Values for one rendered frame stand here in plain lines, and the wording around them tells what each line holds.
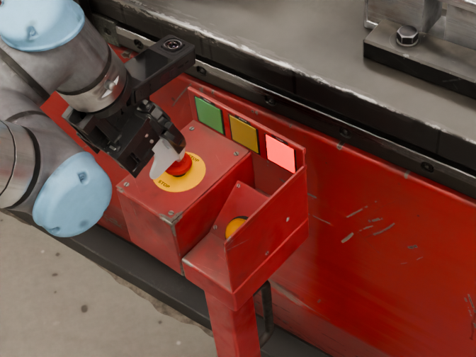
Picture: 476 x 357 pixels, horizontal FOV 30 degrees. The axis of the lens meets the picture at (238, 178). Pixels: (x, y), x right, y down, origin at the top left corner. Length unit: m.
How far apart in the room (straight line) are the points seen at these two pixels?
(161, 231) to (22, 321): 0.94
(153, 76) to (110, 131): 0.08
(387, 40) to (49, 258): 1.22
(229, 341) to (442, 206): 0.43
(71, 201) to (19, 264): 1.39
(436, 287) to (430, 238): 0.10
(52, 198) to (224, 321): 0.65
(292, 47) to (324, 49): 0.04
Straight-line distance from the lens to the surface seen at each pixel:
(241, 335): 1.41
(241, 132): 1.17
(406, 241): 1.28
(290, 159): 1.14
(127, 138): 1.02
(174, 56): 1.05
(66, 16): 0.88
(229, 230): 1.18
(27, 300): 2.10
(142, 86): 1.01
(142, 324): 1.99
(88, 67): 0.92
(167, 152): 1.11
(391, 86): 1.14
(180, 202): 1.15
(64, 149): 0.80
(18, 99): 0.87
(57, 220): 0.79
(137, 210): 1.18
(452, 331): 1.39
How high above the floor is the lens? 1.64
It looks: 48 degrees down
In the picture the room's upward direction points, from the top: 8 degrees counter-clockwise
